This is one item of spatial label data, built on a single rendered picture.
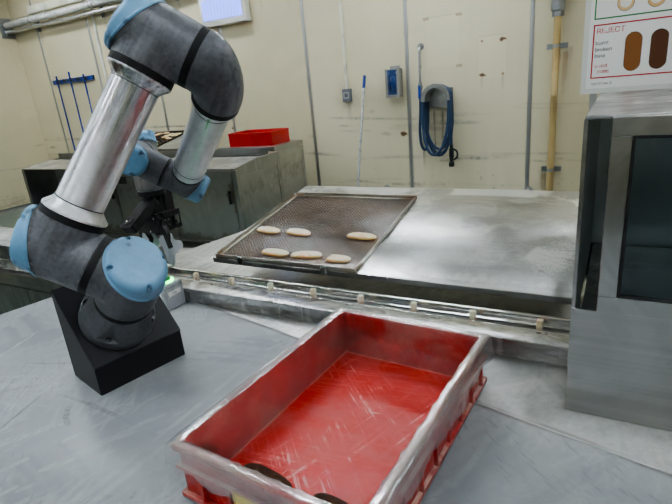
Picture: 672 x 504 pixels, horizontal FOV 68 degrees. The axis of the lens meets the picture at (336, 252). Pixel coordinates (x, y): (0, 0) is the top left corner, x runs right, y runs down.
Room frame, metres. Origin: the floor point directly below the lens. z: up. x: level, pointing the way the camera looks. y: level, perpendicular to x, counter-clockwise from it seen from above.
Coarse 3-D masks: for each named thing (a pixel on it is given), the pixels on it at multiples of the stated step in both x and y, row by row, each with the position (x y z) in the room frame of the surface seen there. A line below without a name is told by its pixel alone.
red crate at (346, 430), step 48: (336, 384) 0.83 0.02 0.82; (384, 384) 0.81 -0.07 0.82; (432, 384) 0.80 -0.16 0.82; (480, 384) 0.77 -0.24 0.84; (288, 432) 0.70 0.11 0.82; (336, 432) 0.69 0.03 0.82; (384, 432) 0.68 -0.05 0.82; (192, 480) 0.57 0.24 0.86; (288, 480) 0.59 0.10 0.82; (336, 480) 0.58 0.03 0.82; (432, 480) 0.56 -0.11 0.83
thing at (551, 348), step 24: (0, 264) 1.82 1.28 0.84; (192, 288) 1.32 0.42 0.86; (216, 288) 1.30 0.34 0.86; (240, 288) 1.28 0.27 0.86; (264, 312) 1.18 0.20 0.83; (288, 312) 1.14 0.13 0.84; (312, 312) 1.11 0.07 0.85; (384, 312) 1.05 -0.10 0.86; (408, 312) 1.03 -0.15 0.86; (504, 336) 0.89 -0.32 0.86; (528, 336) 0.88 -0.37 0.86; (552, 336) 0.87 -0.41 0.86; (552, 360) 0.83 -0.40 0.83
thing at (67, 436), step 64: (0, 320) 1.31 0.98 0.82; (192, 320) 1.19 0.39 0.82; (0, 384) 0.96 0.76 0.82; (64, 384) 0.93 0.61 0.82; (128, 384) 0.91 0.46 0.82; (192, 384) 0.88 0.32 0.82; (0, 448) 0.74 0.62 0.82; (64, 448) 0.72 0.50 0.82; (128, 448) 0.70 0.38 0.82; (512, 448) 0.62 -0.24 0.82; (576, 448) 0.61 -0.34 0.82
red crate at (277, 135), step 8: (272, 128) 5.21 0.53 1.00; (280, 128) 5.17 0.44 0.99; (288, 128) 5.12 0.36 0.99; (232, 136) 5.02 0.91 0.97; (240, 136) 4.98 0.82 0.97; (248, 136) 4.94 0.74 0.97; (256, 136) 4.90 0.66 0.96; (264, 136) 4.86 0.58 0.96; (272, 136) 4.85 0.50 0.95; (280, 136) 4.98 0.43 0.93; (288, 136) 5.11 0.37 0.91; (232, 144) 5.03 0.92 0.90; (240, 144) 4.99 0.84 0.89; (248, 144) 4.94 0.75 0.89; (256, 144) 4.90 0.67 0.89; (264, 144) 4.86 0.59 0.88; (272, 144) 4.83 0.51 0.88
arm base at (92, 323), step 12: (84, 300) 0.95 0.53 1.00; (84, 312) 0.91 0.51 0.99; (96, 312) 0.89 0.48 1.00; (84, 324) 0.91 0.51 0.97; (96, 324) 0.89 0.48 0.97; (108, 324) 0.89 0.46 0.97; (120, 324) 0.89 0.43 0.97; (132, 324) 0.90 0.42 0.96; (144, 324) 0.93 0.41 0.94; (96, 336) 0.90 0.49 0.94; (108, 336) 0.91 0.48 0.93; (120, 336) 0.90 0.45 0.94; (132, 336) 0.91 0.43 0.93; (144, 336) 0.94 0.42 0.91; (108, 348) 0.91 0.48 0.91; (120, 348) 0.92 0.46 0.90
